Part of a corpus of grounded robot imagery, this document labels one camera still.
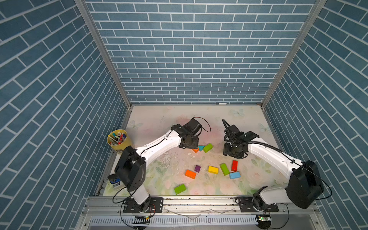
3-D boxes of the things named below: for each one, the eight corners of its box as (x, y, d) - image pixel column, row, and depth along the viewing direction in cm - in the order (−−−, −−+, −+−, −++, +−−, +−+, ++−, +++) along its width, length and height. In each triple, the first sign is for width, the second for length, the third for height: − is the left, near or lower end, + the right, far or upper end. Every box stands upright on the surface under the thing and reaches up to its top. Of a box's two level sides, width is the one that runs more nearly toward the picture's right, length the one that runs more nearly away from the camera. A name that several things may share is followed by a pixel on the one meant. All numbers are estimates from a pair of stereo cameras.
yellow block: (207, 172, 87) (207, 170, 85) (208, 167, 89) (208, 165, 87) (217, 174, 86) (218, 173, 84) (218, 169, 88) (219, 168, 86)
